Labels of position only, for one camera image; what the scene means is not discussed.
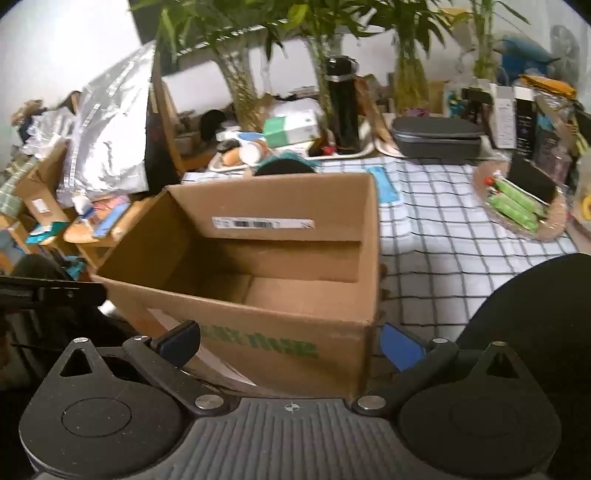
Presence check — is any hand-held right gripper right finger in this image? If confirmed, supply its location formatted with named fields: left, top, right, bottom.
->
left=353, top=322, right=532, bottom=416

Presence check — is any wooden stool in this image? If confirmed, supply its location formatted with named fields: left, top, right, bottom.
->
left=62, top=196, right=158, bottom=273

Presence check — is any grey zip case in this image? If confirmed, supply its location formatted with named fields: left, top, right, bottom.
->
left=390, top=115, right=485, bottom=164

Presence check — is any blue face mask packet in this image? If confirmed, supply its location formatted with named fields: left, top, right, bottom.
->
left=367, top=166, right=403, bottom=207

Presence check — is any tall white box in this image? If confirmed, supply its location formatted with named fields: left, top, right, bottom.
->
left=489, top=85, right=518, bottom=148

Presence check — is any bamboo in glass vase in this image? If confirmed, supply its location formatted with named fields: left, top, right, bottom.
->
left=457, top=0, right=532, bottom=81
left=134, top=0, right=287, bottom=132
left=360, top=0, right=467, bottom=114
left=263, top=0, right=384, bottom=121

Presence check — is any green white tissue pack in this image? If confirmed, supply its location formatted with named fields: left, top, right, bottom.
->
left=262, top=111, right=321, bottom=148

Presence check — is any brown cardboard box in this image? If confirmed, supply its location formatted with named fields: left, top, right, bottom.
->
left=90, top=172, right=386, bottom=400

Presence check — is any black thermos bottle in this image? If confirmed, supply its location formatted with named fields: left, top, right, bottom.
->
left=325, top=55, right=362, bottom=155

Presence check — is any teal bath loofah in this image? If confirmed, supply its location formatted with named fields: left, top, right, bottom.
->
left=254, top=154, right=318, bottom=177

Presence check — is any tall black box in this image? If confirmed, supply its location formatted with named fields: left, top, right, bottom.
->
left=515, top=88, right=541, bottom=158

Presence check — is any blue plush toy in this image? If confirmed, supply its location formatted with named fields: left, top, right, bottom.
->
left=494, top=37, right=561, bottom=68

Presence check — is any white spray bottle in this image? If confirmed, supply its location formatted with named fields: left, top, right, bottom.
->
left=217, top=130, right=266, bottom=144

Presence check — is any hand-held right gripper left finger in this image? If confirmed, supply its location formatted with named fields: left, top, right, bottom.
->
left=48, top=320, right=236, bottom=416

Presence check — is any black round object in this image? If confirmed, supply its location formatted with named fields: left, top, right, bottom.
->
left=201, top=110, right=227, bottom=139

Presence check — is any wooden chair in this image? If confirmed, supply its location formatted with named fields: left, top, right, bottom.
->
left=148, top=65, right=218, bottom=174

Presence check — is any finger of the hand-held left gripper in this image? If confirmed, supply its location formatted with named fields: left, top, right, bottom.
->
left=0, top=276, right=108, bottom=309

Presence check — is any small cardboard box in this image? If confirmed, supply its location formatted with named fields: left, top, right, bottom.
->
left=14, top=143, right=75, bottom=222

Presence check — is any silver foil bag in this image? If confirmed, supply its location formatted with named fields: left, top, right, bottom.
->
left=58, top=41, right=158, bottom=206

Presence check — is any green packet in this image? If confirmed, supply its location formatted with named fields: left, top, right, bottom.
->
left=489, top=194, right=541, bottom=232
left=496, top=178, right=550, bottom=217

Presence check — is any white plastic tray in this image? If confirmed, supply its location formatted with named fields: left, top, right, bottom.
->
left=208, top=138, right=375, bottom=174

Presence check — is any white cap bottle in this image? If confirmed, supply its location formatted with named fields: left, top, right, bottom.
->
left=238, top=138, right=271, bottom=167

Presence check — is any yellow tape roll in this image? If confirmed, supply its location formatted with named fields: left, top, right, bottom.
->
left=573, top=189, right=591, bottom=222

